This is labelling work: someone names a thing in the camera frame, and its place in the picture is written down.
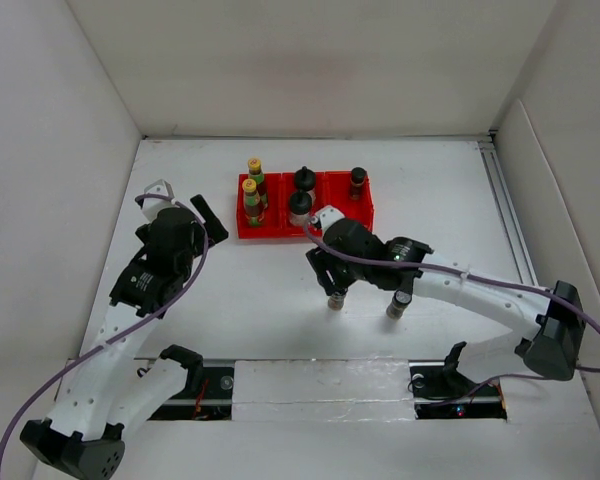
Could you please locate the red sauce bottle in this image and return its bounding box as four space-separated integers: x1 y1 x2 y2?
247 157 269 208
242 178 267 226

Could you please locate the black-lid spice jar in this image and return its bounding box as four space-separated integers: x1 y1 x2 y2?
386 291 412 320
349 167 367 201

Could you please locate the white salt shaker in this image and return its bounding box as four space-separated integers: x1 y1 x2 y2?
293 166 317 201
288 190 313 227

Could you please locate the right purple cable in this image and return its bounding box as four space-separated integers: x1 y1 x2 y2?
302 214 600 407

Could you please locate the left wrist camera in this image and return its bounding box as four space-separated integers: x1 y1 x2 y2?
139 179 174 222

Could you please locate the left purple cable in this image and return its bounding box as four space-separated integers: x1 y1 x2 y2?
0 194 211 480

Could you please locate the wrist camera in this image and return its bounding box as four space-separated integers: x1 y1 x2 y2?
139 179 174 222
311 205 345 233

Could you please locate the purple cable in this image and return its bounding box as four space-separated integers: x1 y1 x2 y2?
302 214 600 407
0 194 211 480

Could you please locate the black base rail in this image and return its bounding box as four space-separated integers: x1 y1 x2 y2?
151 358 507 423

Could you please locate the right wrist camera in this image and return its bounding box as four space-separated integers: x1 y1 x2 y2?
311 205 345 233

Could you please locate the red three-compartment tray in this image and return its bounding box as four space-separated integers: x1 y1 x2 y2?
235 171 374 240

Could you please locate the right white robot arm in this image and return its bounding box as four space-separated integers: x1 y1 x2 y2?
306 207 585 401

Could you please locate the silver-lid spice jar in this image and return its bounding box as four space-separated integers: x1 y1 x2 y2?
327 292 346 311

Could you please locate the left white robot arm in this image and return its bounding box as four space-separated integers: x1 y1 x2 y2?
20 193 228 479

